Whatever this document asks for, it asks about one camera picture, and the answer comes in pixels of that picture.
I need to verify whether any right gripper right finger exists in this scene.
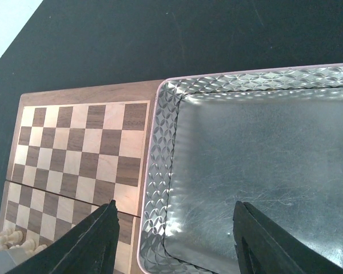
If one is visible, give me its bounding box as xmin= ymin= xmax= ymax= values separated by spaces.
xmin=233 ymin=201 xmax=343 ymax=273

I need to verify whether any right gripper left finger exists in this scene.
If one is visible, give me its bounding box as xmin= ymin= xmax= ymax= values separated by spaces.
xmin=9 ymin=200 xmax=120 ymax=273

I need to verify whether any fourteenth light chess piece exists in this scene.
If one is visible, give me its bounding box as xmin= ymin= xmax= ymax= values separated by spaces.
xmin=0 ymin=231 xmax=23 ymax=245

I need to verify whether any wooden chessboard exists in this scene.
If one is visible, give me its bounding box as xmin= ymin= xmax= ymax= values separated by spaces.
xmin=0 ymin=80 xmax=161 ymax=273

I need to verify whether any pink plastic basket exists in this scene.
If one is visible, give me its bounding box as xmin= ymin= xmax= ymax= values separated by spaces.
xmin=137 ymin=63 xmax=343 ymax=273

